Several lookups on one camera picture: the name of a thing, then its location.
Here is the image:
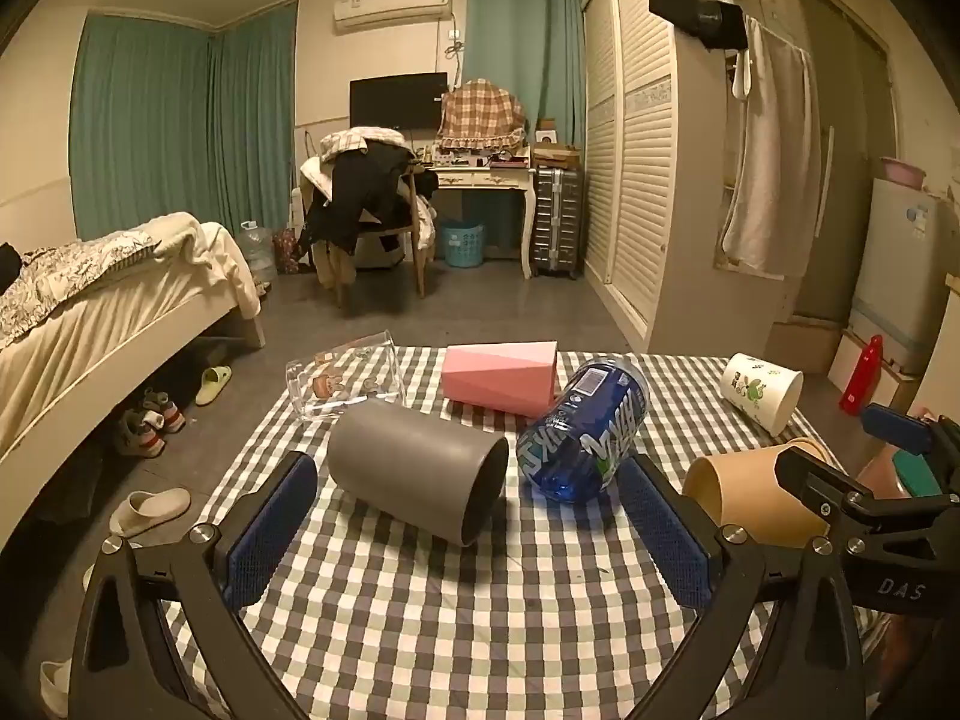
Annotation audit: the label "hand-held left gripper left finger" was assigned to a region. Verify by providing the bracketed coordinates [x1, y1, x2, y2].
[67, 451, 320, 720]

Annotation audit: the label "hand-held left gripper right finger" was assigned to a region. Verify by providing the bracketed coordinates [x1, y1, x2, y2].
[615, 452, 868, 720]

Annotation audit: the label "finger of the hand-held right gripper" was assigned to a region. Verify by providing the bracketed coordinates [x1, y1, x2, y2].
[860, 403, 940, 456]
[774, 449, 878, 541]

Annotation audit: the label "tan cup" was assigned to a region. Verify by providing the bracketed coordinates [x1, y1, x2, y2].
[681, 436, 837, 541]

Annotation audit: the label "grey cup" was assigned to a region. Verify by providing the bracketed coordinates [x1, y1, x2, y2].
[326, 399, 511, 547]

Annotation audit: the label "white cup green print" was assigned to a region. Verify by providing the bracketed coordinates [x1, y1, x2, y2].
[720, 352, 805, 437]

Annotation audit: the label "blue plastic cup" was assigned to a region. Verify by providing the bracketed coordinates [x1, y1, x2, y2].
[516, 356, 650, 504]

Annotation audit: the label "clear glass cup cartoon print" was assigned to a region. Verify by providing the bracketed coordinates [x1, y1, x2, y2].
[285, 330, 407, 422]

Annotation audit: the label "pink angular cup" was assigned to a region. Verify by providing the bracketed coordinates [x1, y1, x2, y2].
[441, 341, 560, 419]

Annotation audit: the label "red bottle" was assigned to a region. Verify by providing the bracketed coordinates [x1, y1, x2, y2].
[839, 334, 885, 416]

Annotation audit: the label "white slipper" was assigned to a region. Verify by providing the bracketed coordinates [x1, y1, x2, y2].
[109, 487, 193, 539]
[38, 658, 77, 707]

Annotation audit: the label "cardboard box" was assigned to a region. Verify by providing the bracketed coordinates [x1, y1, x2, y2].
[772, 313, 842, 377]

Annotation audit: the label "small refrigerator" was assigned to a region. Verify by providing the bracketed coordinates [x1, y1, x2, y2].
[846, 177, 960, 377]

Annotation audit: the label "green slipper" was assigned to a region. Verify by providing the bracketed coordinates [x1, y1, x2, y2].
[196, 364, 234, 408]

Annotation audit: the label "sneaker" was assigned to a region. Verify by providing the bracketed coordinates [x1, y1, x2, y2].
[138, 388, 187, 434]
[112, 411, 167, 459]

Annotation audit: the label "checkered tablecloth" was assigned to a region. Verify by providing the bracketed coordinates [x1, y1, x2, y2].
[159, 345, 895, 720]

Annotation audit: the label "bed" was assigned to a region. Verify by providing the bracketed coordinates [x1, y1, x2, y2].
[0, 211, 268, 470]

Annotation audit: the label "pink basin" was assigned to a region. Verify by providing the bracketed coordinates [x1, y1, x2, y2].
[878, 155, 929, 189]

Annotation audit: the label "door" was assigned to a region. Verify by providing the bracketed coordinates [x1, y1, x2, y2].
[786, 0, 902, 325]

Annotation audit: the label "large water jug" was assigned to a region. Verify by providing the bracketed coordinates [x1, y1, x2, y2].
[239, 220, 279, 284]

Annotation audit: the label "red bag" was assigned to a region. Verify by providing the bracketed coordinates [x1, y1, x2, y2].
[271, 228, 302, 275]

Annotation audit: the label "cream duvet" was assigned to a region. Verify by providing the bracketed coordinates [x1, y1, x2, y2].
[142, 211, 263, 320]

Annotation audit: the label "white towel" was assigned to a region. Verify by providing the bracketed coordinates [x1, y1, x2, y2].
[721, 13, 823, 280]

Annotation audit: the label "wooden chair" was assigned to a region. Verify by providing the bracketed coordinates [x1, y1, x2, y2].
[300, 157, 440, 309]

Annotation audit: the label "patterned blanket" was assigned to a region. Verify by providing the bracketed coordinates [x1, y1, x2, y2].
[0, 229, 163, 350]

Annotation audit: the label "silver suitcase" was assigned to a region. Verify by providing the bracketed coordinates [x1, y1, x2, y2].
[530, 165, 585, 281]

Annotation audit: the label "blue laundry basket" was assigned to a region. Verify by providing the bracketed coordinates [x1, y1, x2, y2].
[438, 219, 485, 269]

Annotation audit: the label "black clothes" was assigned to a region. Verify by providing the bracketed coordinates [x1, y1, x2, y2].
[302, 142, 419, 257]

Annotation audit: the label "white louvred wardrobe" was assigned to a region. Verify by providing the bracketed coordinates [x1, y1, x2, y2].
[580, 0, 797, 355]

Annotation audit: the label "brown flat box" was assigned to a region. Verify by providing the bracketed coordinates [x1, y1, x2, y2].
[532, 142, 583, 173]

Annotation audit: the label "cream checked cloth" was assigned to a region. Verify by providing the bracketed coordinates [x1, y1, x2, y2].
[318, 126, 407, 164]

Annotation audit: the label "white desk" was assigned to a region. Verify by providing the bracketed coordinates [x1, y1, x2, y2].
[409, 159, 538, 280]

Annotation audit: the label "green curtain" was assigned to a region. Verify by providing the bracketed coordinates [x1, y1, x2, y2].
[210, 4, 299, 232]
[69, 11, 220, 242]
[463, 0, 587, 149]

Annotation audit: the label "black television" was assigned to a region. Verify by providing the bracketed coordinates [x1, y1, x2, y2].
[349, 73, 449, 133]

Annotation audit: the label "black box on wardrobe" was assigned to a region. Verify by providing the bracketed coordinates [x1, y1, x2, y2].
[648, 0, 749, 50]

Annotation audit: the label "plaid cloth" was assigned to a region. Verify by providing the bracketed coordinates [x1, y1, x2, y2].
[438, 79, 529, 152]

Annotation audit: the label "white air conditioner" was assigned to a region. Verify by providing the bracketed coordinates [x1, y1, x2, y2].
[332, 0, 454, 35]

